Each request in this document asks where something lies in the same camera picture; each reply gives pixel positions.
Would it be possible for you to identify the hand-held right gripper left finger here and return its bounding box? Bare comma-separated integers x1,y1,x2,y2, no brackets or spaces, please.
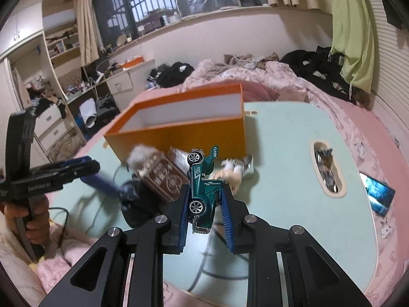
38,184,192,307

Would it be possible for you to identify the small orange box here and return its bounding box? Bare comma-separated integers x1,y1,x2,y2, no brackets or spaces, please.
121,57,145,69

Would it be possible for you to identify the pale pink printed blanket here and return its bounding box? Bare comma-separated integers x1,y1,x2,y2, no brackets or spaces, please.
32,221,109,298

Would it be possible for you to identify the tan fabric bundle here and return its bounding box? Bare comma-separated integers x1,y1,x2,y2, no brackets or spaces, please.
350,88,371,106

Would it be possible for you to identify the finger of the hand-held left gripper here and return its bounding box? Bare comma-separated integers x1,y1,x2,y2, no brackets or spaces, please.
58,155,101,187
81,169,141,207

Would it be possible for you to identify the pink bed sheet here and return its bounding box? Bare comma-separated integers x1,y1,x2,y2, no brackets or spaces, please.
77,80,409,307

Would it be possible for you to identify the white cartoon figure keychain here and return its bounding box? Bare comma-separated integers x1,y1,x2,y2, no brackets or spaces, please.
212,154,254,195

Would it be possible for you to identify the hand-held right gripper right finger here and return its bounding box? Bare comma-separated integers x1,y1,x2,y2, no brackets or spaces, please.
220,184,373,307

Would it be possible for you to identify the person's left hand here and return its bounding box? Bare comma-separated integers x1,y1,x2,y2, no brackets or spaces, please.
3,195,52,258

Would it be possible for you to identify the black lace-trimmed pouch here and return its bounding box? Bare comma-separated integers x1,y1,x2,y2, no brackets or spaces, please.
118,179,173,229

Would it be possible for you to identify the white drawer cabinet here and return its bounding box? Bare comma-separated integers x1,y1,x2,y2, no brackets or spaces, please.
32,104,69,151

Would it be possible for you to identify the white wall shelf unit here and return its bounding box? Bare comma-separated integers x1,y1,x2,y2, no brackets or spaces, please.
41,3,84,96

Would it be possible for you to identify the mint cartoon printed desktop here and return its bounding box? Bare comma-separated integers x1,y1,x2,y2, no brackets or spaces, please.
49,101,397,307

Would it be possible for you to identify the person's left forearm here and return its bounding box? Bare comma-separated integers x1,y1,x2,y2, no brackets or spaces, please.
0,224,42,298

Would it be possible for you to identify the black hanging garment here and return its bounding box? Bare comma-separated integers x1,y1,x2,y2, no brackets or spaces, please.
382,0,406,29

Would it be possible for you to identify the crumpled foil wrapper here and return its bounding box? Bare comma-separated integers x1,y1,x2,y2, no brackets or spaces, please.
315,144,341,192

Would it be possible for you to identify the white small appliance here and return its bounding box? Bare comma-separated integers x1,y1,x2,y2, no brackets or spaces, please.
78,99,98,128

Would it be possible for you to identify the orange cardboard box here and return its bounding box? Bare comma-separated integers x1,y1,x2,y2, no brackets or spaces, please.
104,82,248,163

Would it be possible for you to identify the green hanging cloth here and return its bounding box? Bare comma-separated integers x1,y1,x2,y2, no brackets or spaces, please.
329,0,376,95

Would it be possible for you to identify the beige knitted cloth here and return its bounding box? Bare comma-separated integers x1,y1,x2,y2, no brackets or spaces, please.
224,53,280,69

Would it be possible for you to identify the brown printed box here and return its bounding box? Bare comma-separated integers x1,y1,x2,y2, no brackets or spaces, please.
132,147,192,203

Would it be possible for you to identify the pink crumpled quilt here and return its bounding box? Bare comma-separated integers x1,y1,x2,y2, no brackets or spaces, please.
182,58,320,103

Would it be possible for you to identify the teal toy car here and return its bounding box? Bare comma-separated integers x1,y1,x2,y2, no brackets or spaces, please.
186,145,224,235

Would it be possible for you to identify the white desk with drawers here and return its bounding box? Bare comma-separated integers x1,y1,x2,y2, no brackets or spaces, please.
64,59,157,128

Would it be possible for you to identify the black smartphone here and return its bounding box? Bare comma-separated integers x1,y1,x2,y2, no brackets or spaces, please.
359,172,396,216

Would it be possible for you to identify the white louvered door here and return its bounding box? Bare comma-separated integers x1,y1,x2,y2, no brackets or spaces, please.
361,0,409,154

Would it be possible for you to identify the grey fur pompom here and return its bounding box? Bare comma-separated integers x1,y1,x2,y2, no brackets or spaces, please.
126,144,160,173

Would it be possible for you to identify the barred window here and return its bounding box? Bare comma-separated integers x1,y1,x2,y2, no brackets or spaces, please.
93,0,240,43

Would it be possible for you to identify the black clothes pile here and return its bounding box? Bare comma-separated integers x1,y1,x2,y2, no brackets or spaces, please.
279,46,358,103
146,61,195,88

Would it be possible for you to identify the black cable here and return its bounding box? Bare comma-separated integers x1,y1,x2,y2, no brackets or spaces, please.
48,163,128,242

